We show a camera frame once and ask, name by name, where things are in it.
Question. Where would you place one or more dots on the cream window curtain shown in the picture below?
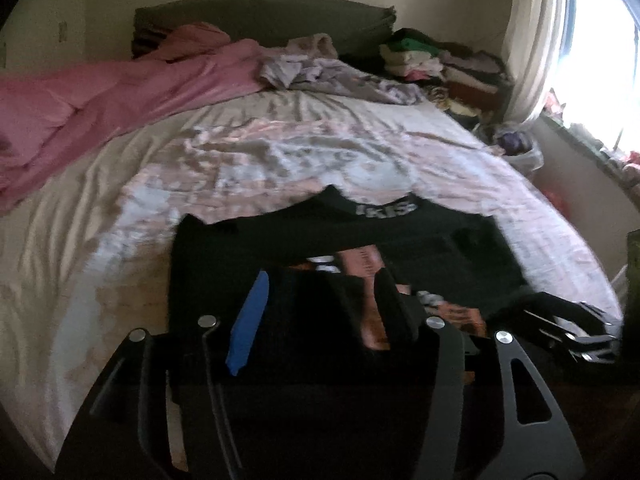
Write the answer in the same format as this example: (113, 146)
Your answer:
(531, 49)

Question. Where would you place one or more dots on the pink white patterned bedspread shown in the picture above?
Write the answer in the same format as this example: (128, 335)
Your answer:
(84, 260)

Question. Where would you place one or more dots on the stack of folded clothes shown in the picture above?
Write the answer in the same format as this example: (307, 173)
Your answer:
(471, 85)

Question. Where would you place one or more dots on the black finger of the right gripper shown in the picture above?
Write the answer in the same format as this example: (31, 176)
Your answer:
(586, 332)

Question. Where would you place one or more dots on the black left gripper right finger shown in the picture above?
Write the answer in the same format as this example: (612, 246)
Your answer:
(467, 407)

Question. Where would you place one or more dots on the black sweater orange pink patches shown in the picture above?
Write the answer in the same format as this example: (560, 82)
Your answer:
(310, 402)

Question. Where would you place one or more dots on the pink comforter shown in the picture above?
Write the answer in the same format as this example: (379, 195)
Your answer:
(48, 122)

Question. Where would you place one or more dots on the dark green headboard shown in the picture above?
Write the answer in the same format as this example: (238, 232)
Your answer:
(354, 27)

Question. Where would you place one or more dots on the lavender crumpled garment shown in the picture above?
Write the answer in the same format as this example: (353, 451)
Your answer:
(311, 64)

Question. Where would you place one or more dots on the white plastic bag with clothes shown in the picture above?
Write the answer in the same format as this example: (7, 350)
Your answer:
(518, 148)

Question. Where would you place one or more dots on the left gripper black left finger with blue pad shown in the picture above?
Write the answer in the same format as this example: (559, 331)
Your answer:
(149, 416)

